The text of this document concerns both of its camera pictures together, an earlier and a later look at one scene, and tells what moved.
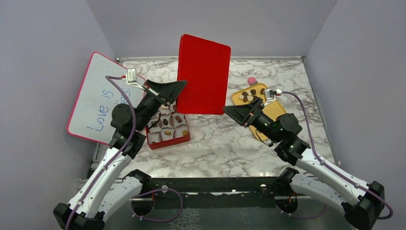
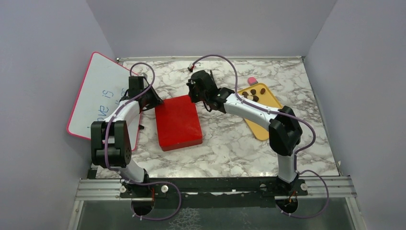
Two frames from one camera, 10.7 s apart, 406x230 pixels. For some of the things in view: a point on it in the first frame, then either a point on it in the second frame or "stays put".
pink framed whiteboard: x=91 y=117 stays put
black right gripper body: x=264 y=123 → x=194 y=96
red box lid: x=205 y=65 → x=177 y=123
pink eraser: x=252 y=81 stays put
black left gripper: x=167 y=92 → x=157 y=100
